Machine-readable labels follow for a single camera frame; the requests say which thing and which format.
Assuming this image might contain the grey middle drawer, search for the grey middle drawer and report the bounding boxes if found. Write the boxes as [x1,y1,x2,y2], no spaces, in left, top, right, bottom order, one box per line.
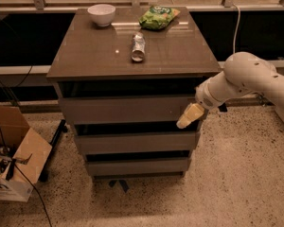
[75,131,200,154]

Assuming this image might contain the black cable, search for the black cable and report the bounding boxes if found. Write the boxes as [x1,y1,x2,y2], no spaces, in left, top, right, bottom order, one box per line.
[0,113,53,227]

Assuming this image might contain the white cable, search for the white cable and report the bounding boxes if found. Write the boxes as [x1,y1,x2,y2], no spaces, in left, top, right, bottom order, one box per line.
[232,3,241,55]

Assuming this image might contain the cardboard box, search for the cardboard box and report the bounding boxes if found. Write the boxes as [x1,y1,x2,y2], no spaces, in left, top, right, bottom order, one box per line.
[0,106,52,201]

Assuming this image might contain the grey bottom drawer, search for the grey bottom drawer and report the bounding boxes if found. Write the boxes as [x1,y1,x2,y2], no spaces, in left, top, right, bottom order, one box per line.
[85,158,191,176]

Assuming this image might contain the grey top drawer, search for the grey top drawer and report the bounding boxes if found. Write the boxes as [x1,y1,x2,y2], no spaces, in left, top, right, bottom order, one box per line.
[59,96,195,124]

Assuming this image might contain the grey drawer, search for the grey drawer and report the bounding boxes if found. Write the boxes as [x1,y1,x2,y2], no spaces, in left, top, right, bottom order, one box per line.
[85,158,191,176]
[59,96,195,124]
[75,131,200,154]

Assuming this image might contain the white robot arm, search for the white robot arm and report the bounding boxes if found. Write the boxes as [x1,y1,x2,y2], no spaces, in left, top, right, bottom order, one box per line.
[176,52,284,129]

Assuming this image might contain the silver drink can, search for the silver drink can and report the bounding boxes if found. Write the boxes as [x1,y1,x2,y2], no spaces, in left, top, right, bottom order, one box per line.
[131,32,145,62]

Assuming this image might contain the grey drawer cabinet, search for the grey drawer cabinet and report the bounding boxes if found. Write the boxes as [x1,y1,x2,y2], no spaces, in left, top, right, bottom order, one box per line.
[47,8,220,164]

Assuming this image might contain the green chip bag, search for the green chip bag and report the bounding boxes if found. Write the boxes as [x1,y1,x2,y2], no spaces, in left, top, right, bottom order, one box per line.
[139,6,180,30]

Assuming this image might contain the white bowl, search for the white bowl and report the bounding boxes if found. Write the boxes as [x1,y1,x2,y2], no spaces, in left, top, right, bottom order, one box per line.
[87,4,115,26]

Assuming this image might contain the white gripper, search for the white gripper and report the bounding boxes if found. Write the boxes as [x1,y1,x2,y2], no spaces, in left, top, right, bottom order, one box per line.
[176,79,222,129]

